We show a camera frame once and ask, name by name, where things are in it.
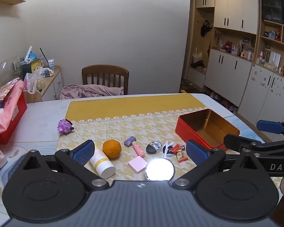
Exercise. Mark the pink blanket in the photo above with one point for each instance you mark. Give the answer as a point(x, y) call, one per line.
point(90, 91)

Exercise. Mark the clear glass jar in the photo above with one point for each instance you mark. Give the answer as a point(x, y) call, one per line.
point(8, 72)

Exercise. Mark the group of shoes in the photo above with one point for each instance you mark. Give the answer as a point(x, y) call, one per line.
point(224, 102)

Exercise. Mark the red candy packet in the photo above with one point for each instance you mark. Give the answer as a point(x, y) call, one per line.
point(182, 157)
point(176, 148)

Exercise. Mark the white yellow lotion tube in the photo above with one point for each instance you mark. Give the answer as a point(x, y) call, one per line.
point(103, 164)

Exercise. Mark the purple pink toy hammer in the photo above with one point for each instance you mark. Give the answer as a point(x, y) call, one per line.
point(138, 150)

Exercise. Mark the black hanging bag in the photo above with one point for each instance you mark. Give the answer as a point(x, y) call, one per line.
point(205, 28)

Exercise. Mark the wooden side cabinet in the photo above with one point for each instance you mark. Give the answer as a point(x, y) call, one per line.
point(53, 82)

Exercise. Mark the clear plastic bag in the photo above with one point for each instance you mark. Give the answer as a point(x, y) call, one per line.
point(33, 81)

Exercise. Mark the teal yellow container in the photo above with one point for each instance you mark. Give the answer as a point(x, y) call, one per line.
point(34, 66)

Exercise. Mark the red box with pink wrap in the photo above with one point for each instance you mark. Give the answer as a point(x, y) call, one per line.
point(2, 92)

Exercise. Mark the orange fruit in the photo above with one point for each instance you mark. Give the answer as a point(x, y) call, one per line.
point(112, 149)

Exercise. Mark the beige tote bag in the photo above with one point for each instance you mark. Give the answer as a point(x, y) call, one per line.
point(197, 55)

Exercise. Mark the clutter of countertop knickknacks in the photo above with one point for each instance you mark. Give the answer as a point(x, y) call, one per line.
point(229, 46)

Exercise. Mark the round silver mirror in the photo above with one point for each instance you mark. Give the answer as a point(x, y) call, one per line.
point(159, 169)

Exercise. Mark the white stickered cabinet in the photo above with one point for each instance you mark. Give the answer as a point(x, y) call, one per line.
point(260, 92)

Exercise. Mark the white sunglasses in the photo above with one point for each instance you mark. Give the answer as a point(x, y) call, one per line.
point(166, 150)

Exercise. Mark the black oval key fob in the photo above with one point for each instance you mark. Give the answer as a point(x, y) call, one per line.
point(153, 147)

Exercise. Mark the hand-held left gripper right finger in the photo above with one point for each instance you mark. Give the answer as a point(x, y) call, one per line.
point(197, 152)

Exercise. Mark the clutter of shelf knickknacks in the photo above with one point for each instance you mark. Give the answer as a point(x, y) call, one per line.
point(273, 56)

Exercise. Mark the white upper cabinet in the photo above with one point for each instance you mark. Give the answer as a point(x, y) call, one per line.
point(234, 7)

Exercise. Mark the yellow patterned table mat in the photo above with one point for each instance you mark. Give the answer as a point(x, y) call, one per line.
point(132, 106)

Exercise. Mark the brown wooden chair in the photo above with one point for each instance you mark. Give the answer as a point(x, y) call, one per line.
point(104, 73)

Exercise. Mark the red cardboard box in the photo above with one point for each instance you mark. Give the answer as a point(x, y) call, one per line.
point(13, 120)

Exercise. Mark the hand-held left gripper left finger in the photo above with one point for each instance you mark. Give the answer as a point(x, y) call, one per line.
point(84, 152)

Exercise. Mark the yellow box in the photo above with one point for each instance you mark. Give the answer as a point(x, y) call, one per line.
point(184, 91)

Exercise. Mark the white lower cabinet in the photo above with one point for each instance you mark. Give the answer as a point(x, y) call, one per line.
point(227, 80)

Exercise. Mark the blue white small carton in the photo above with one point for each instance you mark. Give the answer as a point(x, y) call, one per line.
point(51, 63)

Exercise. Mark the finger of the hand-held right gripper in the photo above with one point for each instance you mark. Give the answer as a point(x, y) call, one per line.
point(236, 141)
point(269, 126)

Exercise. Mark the red tin box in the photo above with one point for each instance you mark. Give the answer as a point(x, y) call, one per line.
point(203, 123)

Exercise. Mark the purple spiky toy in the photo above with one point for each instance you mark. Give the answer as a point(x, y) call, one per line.
point(65, 126)

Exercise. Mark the black stick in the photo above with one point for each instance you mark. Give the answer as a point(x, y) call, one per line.
point(43, 56)

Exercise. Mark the pink square box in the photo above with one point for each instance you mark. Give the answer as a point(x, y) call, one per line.
point(137, 164)

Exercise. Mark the dark glass cabinet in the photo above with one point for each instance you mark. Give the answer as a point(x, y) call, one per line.
point(277, 7)

